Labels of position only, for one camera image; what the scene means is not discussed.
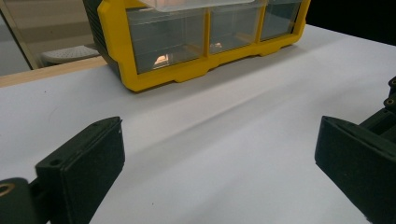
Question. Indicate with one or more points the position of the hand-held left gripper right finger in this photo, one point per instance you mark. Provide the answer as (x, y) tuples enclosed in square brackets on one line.
[(358, 168)]

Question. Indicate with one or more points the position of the grey perforated round disc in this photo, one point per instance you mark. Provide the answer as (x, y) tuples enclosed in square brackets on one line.
[(70, 54)]

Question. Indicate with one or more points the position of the yellow black drawer organizer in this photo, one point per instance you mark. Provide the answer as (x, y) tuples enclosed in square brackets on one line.
[(115, 46)]

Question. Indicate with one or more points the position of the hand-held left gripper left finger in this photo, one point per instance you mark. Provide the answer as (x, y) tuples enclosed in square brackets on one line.
[(84, 168)]

